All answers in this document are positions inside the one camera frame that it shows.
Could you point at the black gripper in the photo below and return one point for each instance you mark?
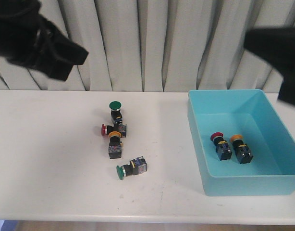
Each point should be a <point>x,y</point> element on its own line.
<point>26,37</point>

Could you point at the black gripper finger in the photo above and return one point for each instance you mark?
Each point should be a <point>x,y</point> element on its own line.
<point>287,90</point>
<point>275,45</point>

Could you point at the yellow push button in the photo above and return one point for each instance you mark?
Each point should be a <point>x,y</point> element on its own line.
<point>115,145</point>
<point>242,151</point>

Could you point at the red push button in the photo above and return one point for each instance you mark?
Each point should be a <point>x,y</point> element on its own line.
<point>223,149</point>
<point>119,127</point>

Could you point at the teal plastic box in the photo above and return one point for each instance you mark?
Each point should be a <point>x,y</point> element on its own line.
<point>250,114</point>

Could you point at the grey pleated curtain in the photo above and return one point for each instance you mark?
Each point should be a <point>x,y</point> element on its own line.
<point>159,45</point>

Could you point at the upright green push button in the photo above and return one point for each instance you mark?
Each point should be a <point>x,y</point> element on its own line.
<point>116,116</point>

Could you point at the lying red push button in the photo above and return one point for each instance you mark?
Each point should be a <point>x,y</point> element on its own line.
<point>119,127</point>

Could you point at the lying yellow push button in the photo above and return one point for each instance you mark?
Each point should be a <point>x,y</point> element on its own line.
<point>115,145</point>

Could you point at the lying green push button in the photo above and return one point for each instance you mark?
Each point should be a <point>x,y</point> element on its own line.
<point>136,166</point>

